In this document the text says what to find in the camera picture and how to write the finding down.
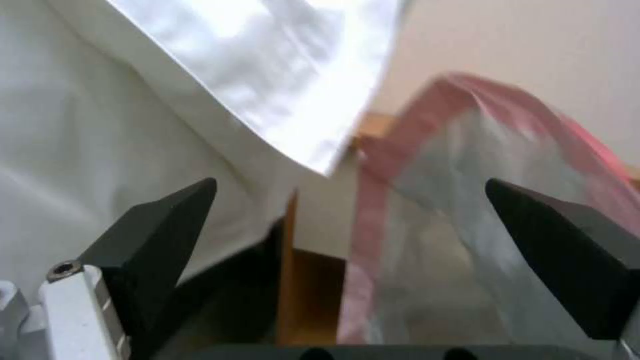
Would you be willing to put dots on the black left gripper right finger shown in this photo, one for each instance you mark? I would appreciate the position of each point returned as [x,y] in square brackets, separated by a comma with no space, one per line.
[560,258]

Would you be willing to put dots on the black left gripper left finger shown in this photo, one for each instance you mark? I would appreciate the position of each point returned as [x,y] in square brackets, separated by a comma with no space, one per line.
[145,255]

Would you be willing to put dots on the white curtain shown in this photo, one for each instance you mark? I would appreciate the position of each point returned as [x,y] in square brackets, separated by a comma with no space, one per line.
[110,142]

